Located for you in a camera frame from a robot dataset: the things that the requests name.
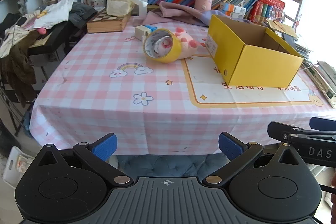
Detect pink checkered tablecloth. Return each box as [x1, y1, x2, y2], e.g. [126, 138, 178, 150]
[30, 22, 335, 155]

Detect stack of books right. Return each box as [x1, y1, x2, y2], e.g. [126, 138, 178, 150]
[281, 31, 335, 108]

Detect tissue pack in bag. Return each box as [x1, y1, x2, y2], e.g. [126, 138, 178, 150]
[106, 0, 148, 16]

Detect blue tufted seat cushion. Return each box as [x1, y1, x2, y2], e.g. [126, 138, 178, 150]
[117, 153, 229, 181]

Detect wooden chess board box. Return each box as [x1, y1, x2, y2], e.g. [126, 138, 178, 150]
[87, 9, 131, 34]

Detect blue taped bundle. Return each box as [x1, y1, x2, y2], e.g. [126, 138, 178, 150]
[145, 25, 158, 32]

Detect olive brown hanging clothes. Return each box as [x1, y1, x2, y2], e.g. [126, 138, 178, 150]
[1, 31, 40, 107]

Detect brown paper envelope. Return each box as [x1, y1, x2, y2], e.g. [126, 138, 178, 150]
[267, 19, 298, 39]

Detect red book box set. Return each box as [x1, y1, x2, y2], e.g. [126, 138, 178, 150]
[247, 0, 285, 23]

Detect dark grey garment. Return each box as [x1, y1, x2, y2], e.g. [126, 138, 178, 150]
[69, 2, 97, 29]

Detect white t-shirt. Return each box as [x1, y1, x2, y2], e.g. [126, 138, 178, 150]
[21, 0, 75, 30]

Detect cream square block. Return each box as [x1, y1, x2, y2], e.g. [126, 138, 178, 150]
[134, 26, 150, 42]

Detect pink plush paw toy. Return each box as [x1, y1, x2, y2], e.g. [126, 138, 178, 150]
[175, 27, 199, 60]

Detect yellow cardboard box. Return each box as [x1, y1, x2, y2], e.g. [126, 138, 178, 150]
[206, 15, 303, 88]

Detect pink purple fleece cloth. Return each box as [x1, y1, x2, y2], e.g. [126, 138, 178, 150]
[142, 0, 253, 28]

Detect black side table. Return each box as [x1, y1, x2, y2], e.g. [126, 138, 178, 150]
[28, 21, 80, 56]

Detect orange white small boxes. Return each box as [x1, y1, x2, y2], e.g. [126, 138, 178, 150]
[219, 2, 246, 19]

